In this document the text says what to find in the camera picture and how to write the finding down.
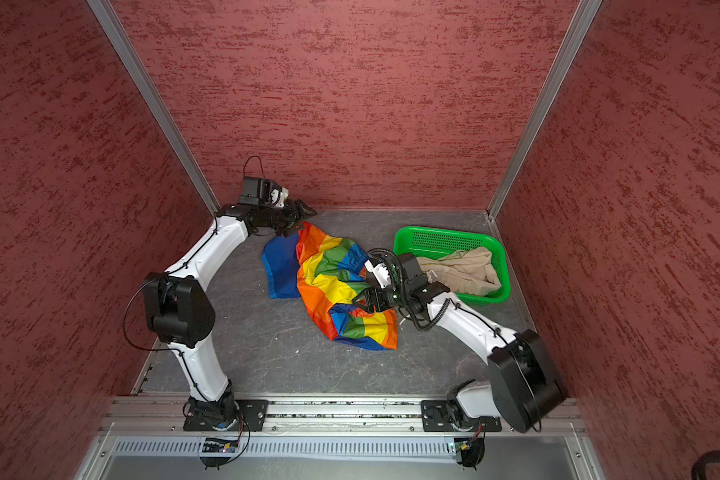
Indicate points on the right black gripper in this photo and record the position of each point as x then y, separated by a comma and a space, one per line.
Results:
370, 293

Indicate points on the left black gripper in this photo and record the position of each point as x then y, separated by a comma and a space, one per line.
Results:
299, 213

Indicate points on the rainbow striped shorts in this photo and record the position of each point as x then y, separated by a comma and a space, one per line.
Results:
327, 273

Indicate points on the green plastic basket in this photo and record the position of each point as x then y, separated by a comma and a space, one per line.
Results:
433, 243

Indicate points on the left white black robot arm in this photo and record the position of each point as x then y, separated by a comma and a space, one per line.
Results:
179, 312

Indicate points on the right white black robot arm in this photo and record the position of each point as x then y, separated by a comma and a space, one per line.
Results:
523, 384

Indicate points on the beige shorts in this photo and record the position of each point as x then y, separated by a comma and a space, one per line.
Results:
464, 272

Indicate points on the right base connector board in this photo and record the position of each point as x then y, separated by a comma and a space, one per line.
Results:
469, 453

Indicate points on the base connector board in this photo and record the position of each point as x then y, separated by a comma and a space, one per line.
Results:
469, 453
219, 446

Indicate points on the left base connector board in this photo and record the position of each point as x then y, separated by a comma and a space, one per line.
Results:
219, 446

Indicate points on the white perforated vent strip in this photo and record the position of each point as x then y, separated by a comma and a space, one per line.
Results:
435, 448

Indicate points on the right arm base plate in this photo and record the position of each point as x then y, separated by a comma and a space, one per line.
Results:
447, 416

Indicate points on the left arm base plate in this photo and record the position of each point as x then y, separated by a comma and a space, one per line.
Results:
224, 417

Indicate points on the aluminium front rail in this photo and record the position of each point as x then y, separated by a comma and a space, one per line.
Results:
284, 415

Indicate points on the right aluminium corner post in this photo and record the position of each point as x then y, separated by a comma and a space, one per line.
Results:
576, 32

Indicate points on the aluminium corner post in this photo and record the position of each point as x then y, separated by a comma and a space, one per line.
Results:
108, 19
576, 32

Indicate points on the left aluminium corner post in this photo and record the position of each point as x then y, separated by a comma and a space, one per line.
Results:
108, 19

